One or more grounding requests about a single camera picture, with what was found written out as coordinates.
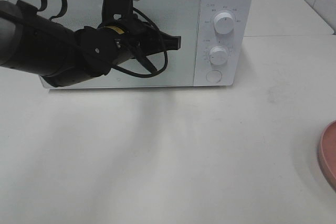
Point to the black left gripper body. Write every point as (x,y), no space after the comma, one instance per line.
(124,26)

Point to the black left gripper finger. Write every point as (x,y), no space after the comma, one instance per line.
(144,61)
(168,42)

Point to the white microwave door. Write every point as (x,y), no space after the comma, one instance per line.
(174,17)

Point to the white microwave knob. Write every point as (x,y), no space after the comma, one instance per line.
(224,22)
(218,55)

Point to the round white door button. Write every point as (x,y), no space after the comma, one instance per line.
(214,76)

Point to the pink round plate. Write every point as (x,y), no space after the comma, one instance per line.
(326,154)

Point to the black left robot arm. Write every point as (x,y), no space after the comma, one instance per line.
(60,56)

